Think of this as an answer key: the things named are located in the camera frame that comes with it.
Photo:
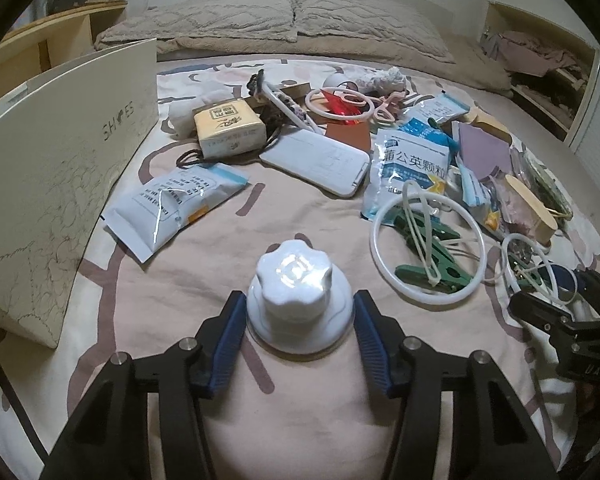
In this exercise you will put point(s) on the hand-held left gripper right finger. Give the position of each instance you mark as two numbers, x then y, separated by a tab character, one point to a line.
375	345

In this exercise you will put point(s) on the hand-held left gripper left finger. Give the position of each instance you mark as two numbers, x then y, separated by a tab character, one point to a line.
225	345

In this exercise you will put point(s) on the white suction cup knob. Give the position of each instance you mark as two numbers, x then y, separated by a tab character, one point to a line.
300	285

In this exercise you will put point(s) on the green patterned packet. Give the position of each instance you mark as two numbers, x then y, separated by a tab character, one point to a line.
547	185

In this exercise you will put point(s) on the blue white medicine pouch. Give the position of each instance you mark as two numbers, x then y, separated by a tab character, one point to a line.
410	165

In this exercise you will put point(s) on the white shoe box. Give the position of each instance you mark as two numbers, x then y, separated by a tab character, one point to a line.
55	185

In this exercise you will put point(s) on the oval wooden brush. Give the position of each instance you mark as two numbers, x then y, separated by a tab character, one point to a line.
530	210

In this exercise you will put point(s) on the blue face mask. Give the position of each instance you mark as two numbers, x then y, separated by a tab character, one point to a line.
472	192

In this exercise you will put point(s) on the white blue sachet packet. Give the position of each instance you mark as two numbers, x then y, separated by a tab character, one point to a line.
175	205

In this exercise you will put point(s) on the purple notepad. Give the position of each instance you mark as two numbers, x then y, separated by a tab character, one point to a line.
482	152

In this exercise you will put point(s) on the white flat case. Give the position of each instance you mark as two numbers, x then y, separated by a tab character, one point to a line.
315	160

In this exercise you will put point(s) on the white open cabinet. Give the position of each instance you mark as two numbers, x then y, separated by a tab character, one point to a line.
587	95

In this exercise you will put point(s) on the brown leather card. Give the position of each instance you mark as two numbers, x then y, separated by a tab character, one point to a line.
347	136

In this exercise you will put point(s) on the yellow tissue pack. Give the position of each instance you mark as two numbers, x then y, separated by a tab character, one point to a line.
230	127

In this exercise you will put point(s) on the small blue white packet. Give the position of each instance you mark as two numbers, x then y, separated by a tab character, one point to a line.
442	107

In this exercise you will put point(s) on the pink hair clip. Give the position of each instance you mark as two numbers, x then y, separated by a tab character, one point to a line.
387	110

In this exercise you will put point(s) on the red transparent object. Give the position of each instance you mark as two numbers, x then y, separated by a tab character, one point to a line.
342	110

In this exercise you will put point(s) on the pile of clothes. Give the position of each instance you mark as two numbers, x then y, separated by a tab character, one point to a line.
535	55

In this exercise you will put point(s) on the white hair comb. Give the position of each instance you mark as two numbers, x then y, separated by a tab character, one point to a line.
292	110

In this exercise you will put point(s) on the brown wooden box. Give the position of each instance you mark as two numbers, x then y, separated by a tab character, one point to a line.
295	91

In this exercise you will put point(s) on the white scrunchie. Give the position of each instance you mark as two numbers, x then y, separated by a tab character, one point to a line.
387	80

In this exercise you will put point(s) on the wooden bedside shelf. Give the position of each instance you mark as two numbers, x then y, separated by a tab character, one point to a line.
65	35

